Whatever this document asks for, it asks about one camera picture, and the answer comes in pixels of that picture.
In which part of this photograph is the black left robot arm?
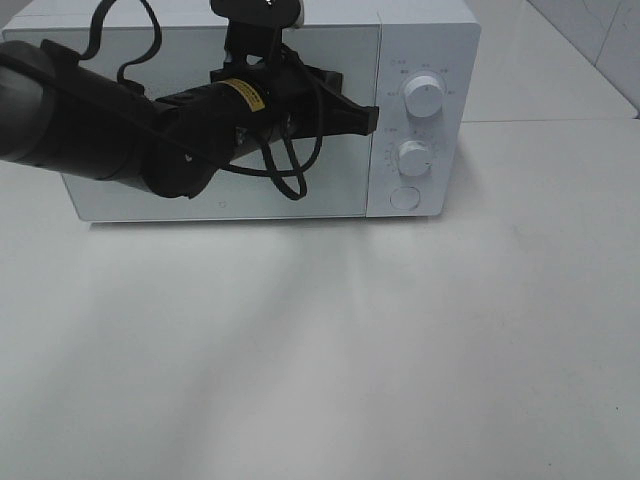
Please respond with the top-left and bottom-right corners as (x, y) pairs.
(1, 40), (379, 200)

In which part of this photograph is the white microwave door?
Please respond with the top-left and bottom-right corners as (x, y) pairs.
(1, 26), (379, 222)

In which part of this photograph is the white microwave oven body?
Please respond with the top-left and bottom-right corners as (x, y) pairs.
(1, 1), (481, 222)

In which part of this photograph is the round white door button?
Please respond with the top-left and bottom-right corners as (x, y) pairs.
(390, 186), (421, 211)

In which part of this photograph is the white timer knob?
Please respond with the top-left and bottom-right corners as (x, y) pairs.
(396, 140), (432, 177)

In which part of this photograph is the upper white power knob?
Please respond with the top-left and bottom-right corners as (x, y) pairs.
(402, 72), (445, 118)

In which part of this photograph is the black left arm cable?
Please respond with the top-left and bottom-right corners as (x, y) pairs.
(79, 0), (326, 201)

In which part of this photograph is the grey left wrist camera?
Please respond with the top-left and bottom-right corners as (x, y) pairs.
(209, 0), (304, 29)

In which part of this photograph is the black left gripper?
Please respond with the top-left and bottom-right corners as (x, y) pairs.
(209, 44), (378, 150)

